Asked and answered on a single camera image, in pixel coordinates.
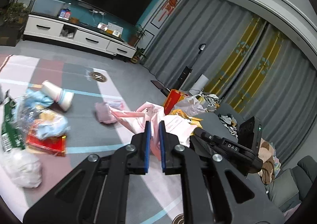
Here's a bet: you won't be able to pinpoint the black and white patterned cloth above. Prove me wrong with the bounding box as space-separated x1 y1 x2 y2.
202 94 221 113

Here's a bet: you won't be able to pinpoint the red snack packet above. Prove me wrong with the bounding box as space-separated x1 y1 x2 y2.
26 125 67 157

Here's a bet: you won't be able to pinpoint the red wall decoration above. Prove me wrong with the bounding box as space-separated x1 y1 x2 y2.
157 0 180 22

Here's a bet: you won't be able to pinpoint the pink cloth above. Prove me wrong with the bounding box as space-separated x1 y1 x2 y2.
95 101 124 124

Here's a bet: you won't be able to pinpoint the translucent white plastic bag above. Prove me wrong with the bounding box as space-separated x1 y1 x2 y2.
177 94 206 117

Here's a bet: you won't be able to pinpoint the white paper cup stack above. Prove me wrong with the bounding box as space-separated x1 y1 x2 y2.
42 80 74 112

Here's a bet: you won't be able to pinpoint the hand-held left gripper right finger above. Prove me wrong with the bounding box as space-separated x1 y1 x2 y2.
158 120 285 224

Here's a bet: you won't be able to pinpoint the blue face mask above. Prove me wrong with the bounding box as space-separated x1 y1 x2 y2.
26 90 53 108

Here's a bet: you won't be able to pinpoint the brown printed blanket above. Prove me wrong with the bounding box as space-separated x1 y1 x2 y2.
258 140 281 185

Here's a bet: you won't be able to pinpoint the pink plastic bag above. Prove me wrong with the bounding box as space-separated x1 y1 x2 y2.
110 101 197 162

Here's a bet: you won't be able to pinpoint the clear plastic bag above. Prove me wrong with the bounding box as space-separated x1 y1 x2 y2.
13 90 68 140

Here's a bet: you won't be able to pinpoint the tall potted plant orange pot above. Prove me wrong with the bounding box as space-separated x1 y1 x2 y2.
128 24 148 46

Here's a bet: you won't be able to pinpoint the leafy potted plant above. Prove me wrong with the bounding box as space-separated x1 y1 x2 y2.
4 2 29 25

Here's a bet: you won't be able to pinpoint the white television cabinet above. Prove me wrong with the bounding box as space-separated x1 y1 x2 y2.
23 14 137 62

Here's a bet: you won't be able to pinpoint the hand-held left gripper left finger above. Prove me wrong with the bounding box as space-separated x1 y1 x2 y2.
23 120 152 224

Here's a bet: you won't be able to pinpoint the translucent blue storage box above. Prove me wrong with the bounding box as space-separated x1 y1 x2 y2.
32 0 65 17

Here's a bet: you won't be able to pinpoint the grey and yellow curtain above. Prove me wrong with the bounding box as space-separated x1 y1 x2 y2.
144 0 317 131

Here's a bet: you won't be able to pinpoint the grey sofa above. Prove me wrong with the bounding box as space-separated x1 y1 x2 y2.
191 102 317 214

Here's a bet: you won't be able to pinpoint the dark flat board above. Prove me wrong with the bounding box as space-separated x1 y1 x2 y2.
151 80 171 97

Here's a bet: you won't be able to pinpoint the white card box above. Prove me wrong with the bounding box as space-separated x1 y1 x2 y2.
108 23 123 38

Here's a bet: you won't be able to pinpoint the green snack packet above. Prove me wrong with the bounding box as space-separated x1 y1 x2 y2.
1 98 26 152

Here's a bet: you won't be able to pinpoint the red paper bag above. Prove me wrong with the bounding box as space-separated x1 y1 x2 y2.
162 89 182 115

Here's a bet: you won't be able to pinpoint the blue and red boxes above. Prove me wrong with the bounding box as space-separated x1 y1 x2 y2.
59 10 72 21

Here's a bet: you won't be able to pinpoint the black upright floor cleaner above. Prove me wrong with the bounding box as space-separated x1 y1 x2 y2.
178 44 206 91

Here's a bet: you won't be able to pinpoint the small potted plant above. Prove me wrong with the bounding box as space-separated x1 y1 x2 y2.
131 47 148 64

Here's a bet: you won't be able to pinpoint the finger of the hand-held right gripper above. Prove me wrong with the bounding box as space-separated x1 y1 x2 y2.
189 127 224 156

